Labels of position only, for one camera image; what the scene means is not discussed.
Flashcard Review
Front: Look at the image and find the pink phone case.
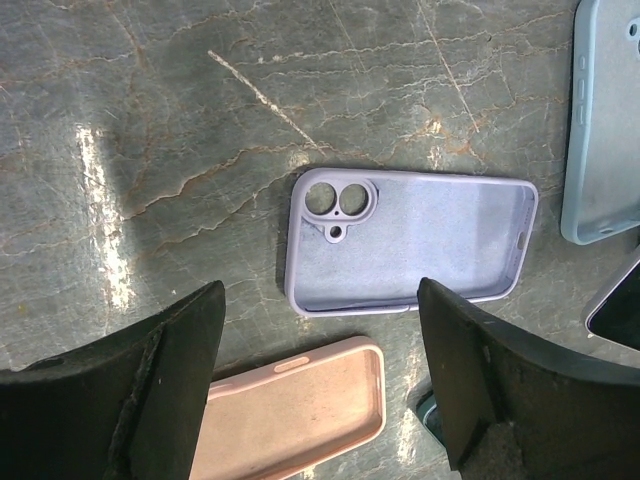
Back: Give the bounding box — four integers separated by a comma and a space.
190, 336, 386, 479

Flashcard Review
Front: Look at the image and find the light blue phone case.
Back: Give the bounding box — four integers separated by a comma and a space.
561, 0, 639, 245

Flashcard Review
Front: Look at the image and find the black phone lying front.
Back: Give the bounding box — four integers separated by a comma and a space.
416, 391, 444, 446

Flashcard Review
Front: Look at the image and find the phone with silver edge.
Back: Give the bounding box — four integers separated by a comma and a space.
582, 248, 639, 351

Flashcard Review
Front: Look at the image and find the lavender phone case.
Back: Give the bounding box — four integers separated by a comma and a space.
284, 168, 538, 317

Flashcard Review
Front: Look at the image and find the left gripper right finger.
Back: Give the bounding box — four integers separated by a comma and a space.
418, 278, 639, 479

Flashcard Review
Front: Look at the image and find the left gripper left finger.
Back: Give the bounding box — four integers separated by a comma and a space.
1, 281, 225, 479

